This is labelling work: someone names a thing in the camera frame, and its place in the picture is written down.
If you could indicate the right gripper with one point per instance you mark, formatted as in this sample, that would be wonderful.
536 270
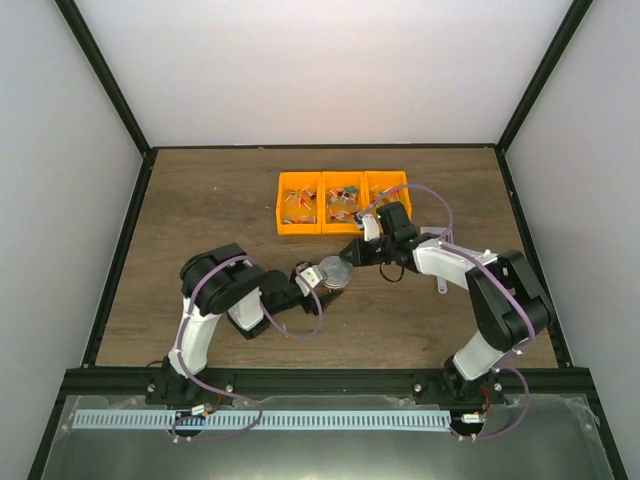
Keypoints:
360 258

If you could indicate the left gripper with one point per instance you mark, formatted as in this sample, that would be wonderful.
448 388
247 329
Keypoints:
325 298

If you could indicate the white jar lid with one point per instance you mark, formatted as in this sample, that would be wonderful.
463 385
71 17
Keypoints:
337 272

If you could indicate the white slotted scoop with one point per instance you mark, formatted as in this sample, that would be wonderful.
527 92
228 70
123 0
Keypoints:
442 285

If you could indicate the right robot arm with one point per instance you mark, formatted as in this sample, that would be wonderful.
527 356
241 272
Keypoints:
510 305

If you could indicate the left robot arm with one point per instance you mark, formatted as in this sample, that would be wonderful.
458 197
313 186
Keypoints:
228 282

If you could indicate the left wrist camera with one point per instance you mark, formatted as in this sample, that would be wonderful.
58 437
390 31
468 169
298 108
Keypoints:
308 277

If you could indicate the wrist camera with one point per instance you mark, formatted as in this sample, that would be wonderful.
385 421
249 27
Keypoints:
368 224
308 277

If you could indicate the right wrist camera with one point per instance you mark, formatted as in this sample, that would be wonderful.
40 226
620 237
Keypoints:
368 224

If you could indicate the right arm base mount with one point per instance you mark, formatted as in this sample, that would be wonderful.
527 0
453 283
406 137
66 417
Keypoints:
447 388

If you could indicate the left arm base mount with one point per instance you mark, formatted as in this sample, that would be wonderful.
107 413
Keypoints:
166 387

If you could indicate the light blue cable duct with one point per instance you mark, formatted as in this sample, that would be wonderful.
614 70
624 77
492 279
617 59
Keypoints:
231 420

